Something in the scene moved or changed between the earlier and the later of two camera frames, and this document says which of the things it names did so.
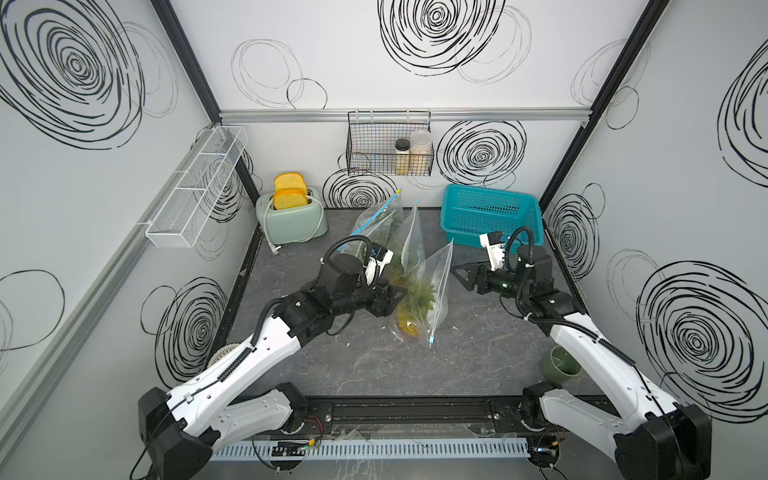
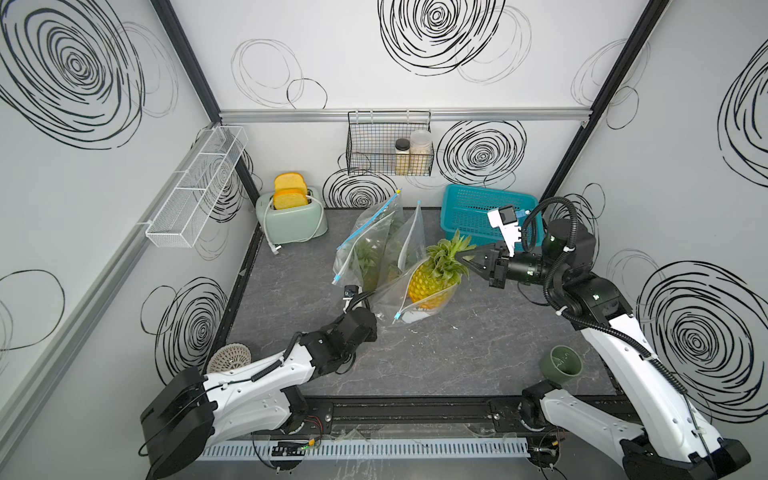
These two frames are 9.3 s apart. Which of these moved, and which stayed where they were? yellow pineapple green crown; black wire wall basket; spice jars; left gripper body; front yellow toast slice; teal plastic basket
Moved: left gripper body; yellow pineapple green crown
Stayed: front yellow toast slice; spice jars; black wire wall basket; teal plastic basket
